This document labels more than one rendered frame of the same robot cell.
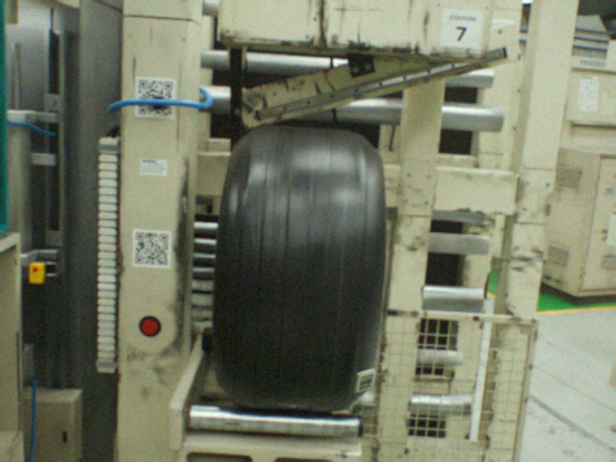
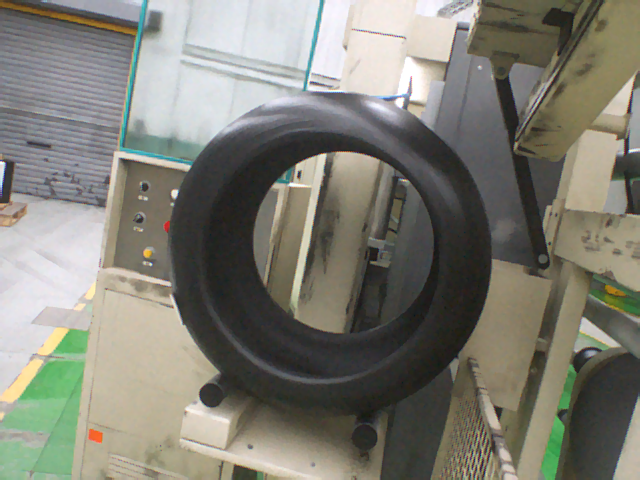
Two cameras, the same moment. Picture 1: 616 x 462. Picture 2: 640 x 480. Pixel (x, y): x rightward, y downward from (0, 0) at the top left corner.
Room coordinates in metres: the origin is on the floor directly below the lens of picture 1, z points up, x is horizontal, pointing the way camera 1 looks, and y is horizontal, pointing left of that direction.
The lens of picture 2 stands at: (1.56, -1.00, 1.32)
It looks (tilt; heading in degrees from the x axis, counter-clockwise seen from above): 7 degrees down; 100
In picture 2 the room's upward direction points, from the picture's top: 11 degrees clockwise
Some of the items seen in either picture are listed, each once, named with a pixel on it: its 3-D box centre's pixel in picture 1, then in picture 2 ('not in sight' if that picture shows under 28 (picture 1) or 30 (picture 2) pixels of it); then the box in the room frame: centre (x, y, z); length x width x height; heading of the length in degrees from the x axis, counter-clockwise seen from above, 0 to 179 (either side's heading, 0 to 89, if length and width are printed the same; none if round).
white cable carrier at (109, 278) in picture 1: (113, 256); not in sight; (1.35, 0.39, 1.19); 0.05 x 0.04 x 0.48; 1
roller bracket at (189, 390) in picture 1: (192, 385); not in sight; (1.40, 0.23, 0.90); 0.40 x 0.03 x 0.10; 1
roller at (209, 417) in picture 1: (273, 421); (240, 365); (1.26, 0.04, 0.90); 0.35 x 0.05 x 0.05; 91
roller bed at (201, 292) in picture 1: (200, 272); (494, 328); (1.78, 0.28, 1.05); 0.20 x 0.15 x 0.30; 91
